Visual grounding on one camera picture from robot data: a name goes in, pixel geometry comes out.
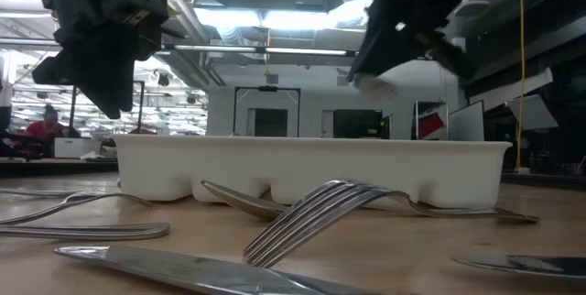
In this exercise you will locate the white storage box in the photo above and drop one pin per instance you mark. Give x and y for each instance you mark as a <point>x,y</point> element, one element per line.
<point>75,147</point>

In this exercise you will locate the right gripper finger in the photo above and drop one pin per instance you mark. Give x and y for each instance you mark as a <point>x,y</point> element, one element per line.
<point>451,57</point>
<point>389,38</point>

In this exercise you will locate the black rectangular frame stand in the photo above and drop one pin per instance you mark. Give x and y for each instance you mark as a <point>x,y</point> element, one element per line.
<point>235,112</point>
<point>140,112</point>

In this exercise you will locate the silver metal spoon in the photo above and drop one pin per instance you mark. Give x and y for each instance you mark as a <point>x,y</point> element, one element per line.
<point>247,203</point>

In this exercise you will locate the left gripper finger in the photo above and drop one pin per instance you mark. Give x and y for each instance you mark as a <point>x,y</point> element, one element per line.
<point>110,79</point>
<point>55,70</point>

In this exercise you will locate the silver table knife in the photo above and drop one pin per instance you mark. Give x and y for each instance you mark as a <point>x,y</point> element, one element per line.
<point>183,269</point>
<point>526,265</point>

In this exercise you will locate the red panel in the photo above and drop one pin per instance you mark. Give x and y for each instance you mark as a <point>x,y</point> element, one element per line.
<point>430,125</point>

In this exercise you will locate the silver metal fork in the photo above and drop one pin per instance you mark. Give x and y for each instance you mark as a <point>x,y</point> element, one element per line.
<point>297,226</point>
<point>73,198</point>
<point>114,231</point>

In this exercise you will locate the person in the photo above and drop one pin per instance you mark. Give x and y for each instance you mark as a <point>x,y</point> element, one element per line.
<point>46,127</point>

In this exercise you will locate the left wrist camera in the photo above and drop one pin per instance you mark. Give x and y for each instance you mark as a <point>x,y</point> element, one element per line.
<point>137,25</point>

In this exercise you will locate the long ceiling light tube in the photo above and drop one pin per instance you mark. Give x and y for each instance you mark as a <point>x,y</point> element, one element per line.
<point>229,49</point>

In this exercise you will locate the grey tilted panel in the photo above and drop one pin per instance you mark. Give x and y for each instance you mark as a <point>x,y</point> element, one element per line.
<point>533,114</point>

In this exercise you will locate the white plastic cutlery tray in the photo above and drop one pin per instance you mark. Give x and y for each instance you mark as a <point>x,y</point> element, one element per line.
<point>320,167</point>

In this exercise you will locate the white panel board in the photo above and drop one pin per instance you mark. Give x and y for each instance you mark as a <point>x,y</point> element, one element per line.
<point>467,123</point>

